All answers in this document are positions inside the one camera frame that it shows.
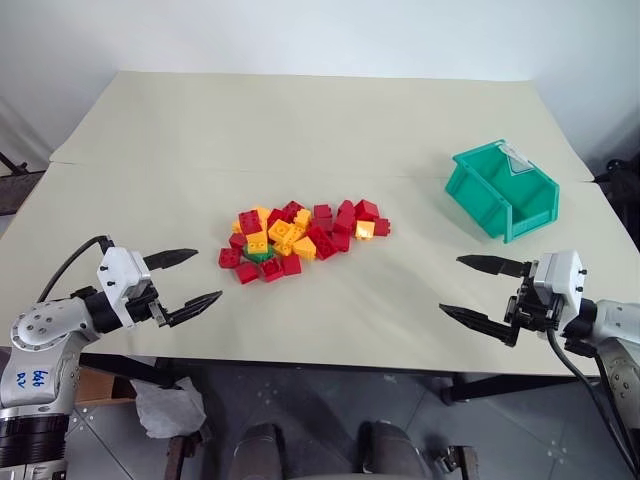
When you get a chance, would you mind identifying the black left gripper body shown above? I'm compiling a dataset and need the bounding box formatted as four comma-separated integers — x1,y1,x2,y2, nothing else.
123,283,170,330

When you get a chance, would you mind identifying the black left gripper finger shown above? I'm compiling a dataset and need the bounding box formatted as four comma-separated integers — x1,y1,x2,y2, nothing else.
143,247,200,272
166,290,223,329

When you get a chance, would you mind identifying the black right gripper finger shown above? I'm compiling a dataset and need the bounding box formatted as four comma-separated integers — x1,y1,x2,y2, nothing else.
438,302,517,348
456,253,527,279

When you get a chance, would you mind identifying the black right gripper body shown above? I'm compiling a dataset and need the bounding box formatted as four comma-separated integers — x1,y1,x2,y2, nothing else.
504,259,557,339

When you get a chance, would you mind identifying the green plastic storage bin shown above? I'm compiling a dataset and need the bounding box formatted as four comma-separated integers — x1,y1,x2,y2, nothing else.
444,140,561,245

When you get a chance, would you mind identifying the green plastic toy brick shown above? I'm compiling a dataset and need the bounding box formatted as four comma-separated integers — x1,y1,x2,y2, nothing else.
242,246,276,265

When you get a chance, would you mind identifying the crumpled white plastic bag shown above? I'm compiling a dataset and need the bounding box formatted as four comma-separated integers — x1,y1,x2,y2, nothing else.
130,376,208,440

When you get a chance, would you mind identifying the clear plastic label cover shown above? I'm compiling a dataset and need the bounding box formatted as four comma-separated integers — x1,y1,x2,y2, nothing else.
501,141,535,177

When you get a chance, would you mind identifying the dark rounded shape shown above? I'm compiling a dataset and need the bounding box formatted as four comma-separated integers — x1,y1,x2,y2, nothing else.
358,419,427,480
233,422,282,480

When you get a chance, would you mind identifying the dark wheeled equipment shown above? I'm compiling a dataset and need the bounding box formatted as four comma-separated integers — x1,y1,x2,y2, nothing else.
593,153,640,211

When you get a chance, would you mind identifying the dark metal stand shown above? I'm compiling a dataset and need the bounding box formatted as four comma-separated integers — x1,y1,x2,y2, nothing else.
0,148,49,217

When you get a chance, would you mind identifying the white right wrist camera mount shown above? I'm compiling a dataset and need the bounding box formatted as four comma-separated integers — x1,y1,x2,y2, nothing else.
532,249,585,322

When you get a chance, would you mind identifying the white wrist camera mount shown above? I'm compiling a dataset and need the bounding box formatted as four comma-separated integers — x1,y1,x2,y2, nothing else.
532,249,585,322
95,245,152,305

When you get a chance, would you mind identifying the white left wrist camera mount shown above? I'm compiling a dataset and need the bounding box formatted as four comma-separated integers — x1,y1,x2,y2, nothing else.
95,245,152,305

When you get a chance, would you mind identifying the black table frame bar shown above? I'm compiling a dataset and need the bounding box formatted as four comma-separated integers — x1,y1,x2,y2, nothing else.
442,372,601,407
78,352,184,392

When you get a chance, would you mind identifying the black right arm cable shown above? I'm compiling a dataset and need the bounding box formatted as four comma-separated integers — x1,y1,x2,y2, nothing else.
546,323,640,474

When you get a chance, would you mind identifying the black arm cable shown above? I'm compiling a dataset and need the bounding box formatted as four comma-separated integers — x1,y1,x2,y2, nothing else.
546,323,640,474
36,234,112,304

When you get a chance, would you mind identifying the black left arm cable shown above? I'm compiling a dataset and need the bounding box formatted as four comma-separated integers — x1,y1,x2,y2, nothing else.
36,234,112,304

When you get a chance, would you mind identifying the rusty metal bracket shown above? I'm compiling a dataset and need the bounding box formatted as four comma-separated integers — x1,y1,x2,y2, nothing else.
166,428,212,480
433,443,482,480

